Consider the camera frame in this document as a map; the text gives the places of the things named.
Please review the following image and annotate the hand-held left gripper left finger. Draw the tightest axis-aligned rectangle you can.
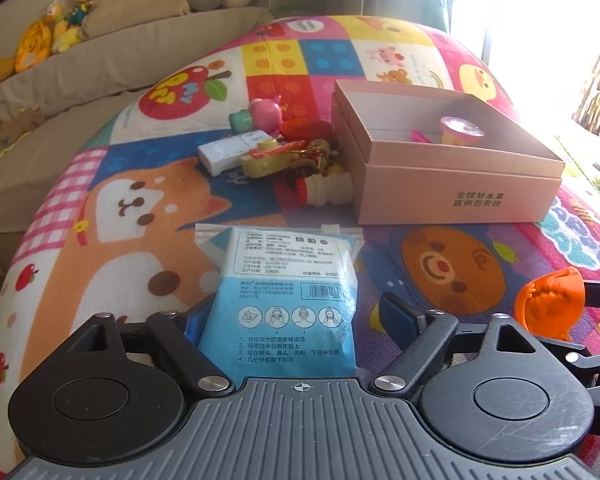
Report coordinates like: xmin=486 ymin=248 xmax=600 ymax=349
xmin=72 ymin=305 xmax=233 ymax=396

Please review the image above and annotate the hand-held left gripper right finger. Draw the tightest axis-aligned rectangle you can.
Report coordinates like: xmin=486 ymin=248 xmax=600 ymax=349
xmin=372 ymin=292 xmax=541 ymax=396

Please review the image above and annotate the orange plastic toy mould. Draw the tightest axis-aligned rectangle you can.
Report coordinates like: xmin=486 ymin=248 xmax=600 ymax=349
xmin=514 ymin=267 xmax=586 ymax=343

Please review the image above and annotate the blue cotton pad packet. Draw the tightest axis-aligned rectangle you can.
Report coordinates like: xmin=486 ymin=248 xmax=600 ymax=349
xmin=195 ymin=225 xmax=363 ymax=378

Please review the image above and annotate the pink cardboard box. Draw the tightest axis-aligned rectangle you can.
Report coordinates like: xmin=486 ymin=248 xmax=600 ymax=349
xmin=330 ymin=79 xmax=566 ymax=226

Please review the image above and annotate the white bottle with red cap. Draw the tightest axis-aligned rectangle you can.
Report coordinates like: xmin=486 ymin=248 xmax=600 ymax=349
xmin=294 ymin=167 xmax=355 ymax=209

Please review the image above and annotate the red toy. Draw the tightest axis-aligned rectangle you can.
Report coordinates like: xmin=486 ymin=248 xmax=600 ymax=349
xmin=280 ymin=119 xmax=334 ymax=142

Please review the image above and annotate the colourful printed play mat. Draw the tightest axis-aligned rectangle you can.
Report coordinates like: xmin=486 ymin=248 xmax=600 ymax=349
xmin=0 ymin=14 xmax=600 ymax=480

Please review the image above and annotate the white rectangular plastic case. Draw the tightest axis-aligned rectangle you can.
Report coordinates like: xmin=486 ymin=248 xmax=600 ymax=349
xmin=197 ymin=129 xmax=276 ymax=177

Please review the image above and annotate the pink lidded dough cup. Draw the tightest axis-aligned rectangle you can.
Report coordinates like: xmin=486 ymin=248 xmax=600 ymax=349
xmin=440 ymin=116 xmax=486 ymax=147

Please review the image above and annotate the pink pig toy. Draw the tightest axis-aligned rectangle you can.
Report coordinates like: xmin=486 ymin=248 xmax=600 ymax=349
xmin=249 ymin=96 xmax=288 ymax=126

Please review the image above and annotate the brown plush toy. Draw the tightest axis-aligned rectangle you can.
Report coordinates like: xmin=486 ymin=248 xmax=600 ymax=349
xmin=0 ymin=107 xmax=47 ymax=142

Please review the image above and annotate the beige sofa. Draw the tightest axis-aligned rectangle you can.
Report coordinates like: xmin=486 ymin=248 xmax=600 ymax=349
xmin=0 ymin=7 xmax=276 ymax=281

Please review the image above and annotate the round yellow plush toy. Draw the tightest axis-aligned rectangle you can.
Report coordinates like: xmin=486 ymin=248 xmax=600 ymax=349
xmin=14 ymin=20 xmax=56 ymax=74

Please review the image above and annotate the yellow duck plush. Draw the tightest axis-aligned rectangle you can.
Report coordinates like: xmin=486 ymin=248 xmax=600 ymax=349
xmin=41 ymin=0 xmax=65 ymax=27

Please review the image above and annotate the red-haired doll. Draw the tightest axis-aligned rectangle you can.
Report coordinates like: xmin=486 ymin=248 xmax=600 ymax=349
xmin=67 ymin=0 xmax=99 ymax=28

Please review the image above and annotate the yellow toy camera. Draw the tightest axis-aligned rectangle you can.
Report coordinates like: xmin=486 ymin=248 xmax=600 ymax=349
xmin=240 ymin=140 xmax=295 ymax=181

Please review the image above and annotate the gold keychain cluster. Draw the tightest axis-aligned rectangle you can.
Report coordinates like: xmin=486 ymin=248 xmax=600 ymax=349
xmin=292 ymin=137 xmax=339 ymax=162

